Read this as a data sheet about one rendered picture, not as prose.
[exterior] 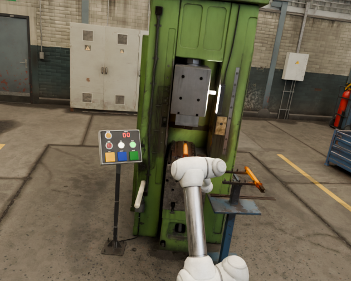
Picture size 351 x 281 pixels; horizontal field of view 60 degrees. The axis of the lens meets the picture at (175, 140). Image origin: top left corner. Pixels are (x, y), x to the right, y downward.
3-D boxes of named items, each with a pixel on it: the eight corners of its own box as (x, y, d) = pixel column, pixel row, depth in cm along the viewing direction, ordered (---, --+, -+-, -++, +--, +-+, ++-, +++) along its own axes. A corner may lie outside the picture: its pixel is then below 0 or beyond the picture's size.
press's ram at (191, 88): (214, 118, 260) (222, 70, 248) (170, 113, 260) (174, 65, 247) (210, 107, 300) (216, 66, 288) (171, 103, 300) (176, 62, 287)
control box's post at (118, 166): (116, 249, 293) (121, 144, 259) (112, 248, 293) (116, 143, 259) (117, 246, 297) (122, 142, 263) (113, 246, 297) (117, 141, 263)
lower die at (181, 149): (193, 164, 274) (194, 156, 272) (170, 162, 274) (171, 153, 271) (191, 149, 314) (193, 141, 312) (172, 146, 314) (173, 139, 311)
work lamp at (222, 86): (223, 115, 270) (240, 4, 241) (215, 114, 270) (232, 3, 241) (223, 114, 273) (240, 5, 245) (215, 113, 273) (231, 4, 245)
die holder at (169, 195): (203, 213, 283) (209, 169, 269) (162, 209, 282) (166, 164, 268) (199, 185, 336) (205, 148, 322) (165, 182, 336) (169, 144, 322)
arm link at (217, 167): (217, 158, 194) (197, 158, 190) (230, 155, 177) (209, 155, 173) (218, 179, 192) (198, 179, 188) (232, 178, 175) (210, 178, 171)
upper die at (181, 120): (198, 127, 263) (199, 116, 260) (174, 124, 263) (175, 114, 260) (195, 115, 303) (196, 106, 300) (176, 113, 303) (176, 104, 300)
